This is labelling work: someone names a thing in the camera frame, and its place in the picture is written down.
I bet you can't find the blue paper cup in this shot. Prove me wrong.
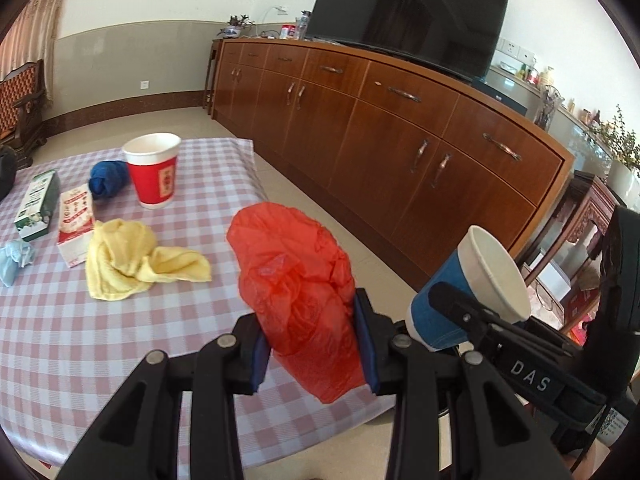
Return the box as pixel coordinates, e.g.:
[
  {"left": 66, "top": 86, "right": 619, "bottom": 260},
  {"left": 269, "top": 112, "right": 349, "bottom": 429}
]
[{"left": 406, "top": 225, "right": 532, "bottom": 352}]

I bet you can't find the red white box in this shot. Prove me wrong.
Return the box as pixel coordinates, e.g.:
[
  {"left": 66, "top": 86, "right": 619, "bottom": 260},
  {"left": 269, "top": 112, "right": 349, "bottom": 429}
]
[{"left": 56, "top": 186, "right": 97, "bottom": 268}]

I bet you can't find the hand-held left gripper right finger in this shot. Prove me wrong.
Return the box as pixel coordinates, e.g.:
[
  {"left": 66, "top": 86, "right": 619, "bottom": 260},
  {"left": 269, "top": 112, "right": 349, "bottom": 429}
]
[{"left": 352, "top": 287, "right": 571, "bottom": 480}]

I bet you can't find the red paper cup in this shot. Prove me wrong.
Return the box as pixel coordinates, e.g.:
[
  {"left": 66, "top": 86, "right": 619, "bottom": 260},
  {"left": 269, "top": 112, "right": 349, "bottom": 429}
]
[{"left": 122, "top": 133, "right": 182, "bottom": 210}]

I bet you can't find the blue cloth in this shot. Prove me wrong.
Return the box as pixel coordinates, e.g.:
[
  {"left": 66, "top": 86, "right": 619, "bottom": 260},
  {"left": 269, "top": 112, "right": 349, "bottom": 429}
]
[{"left": 89, "top": 160, "right": 132, "bottom": 202}]

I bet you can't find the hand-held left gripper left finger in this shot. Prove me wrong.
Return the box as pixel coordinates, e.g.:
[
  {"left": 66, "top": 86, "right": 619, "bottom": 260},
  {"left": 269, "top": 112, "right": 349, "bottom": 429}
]
[{"left": 57, "top": 312, "right": 273, "bottom": 480}]

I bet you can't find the beige curtain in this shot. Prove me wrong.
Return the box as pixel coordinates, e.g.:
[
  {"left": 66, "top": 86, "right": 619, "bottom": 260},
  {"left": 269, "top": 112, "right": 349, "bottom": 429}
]
[{"left": 0, "top": 0, "right": 66, "bottom": 81}]

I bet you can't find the red plastic bag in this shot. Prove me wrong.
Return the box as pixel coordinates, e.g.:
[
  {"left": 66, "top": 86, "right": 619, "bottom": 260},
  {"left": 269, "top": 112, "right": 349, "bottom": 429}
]
[{"left": 226, "top": 202, "right": 368, "bottom": 403}]

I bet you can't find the glass vase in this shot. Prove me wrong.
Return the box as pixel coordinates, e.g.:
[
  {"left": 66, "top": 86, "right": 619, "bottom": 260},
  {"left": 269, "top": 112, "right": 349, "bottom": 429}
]
[{"left": 535, "top": 85, "right": 563, "bottom": 128}]

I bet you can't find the green white carton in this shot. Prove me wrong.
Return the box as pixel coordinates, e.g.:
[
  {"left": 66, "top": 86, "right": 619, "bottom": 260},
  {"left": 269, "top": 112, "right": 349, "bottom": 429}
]
[{"left": 13, "top": 170, "right": 61, "bottom": 240}]

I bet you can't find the black set-top box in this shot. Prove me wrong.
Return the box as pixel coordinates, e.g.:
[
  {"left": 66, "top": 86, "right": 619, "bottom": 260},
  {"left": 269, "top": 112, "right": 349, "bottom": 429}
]
[{"left": 472, "top": 77, "right": 528, "bottom": 113}]

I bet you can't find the wooden sideboard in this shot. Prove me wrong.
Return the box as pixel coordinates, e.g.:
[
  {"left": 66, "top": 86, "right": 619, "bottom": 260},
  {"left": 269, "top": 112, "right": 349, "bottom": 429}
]
[{"left": 210, "top": 37, "right": 576, "bottom": 293}]

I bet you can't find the yellow cloth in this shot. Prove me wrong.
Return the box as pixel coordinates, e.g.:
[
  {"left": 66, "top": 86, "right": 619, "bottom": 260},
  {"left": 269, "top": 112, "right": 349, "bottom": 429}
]
[{"left": 86, "top": 219, "right": 212, "bottom": 302}]

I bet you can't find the small potted plant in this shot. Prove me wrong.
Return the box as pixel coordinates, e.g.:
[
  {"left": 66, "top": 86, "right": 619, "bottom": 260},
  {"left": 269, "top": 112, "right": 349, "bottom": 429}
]
[{"left": 220, "top": 14, "right": 256, "bottom": 40}]

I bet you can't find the large leafy plant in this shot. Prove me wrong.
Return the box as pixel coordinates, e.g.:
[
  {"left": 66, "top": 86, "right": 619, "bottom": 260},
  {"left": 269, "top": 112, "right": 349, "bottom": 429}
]
[{"left": 595, "top": 105, "right": 640, "bottom": 196}]

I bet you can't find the checked tablecloth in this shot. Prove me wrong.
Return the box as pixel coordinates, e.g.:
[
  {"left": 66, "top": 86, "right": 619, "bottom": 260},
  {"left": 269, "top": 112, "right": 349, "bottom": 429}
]
[{"left": 0, "top": 137, "right": 401, "bottom": 466}]

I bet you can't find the black television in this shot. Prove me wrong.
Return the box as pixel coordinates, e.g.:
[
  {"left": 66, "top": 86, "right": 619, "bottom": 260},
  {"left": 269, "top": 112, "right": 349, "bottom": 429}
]
[{"left": 305, "top": 0, "right": 513, "bottom": 83}]

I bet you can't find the black iron teapot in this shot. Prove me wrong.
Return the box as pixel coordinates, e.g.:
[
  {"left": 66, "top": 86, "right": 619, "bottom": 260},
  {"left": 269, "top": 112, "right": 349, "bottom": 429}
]
[{"left": 0, "top": 146, "right": 17, "bottom": 201}]

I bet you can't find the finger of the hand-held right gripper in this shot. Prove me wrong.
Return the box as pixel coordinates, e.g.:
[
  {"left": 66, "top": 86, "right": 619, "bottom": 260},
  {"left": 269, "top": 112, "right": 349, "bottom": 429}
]
[{"left": 427, "top": 281, "right": 507, "bottom": 347}]

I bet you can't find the wooden bench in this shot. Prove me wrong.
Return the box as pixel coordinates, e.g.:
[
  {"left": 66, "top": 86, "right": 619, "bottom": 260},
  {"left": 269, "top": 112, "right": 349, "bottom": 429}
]
[{"left": 0, "top": 59, "right": 48, "bottom": 168}]

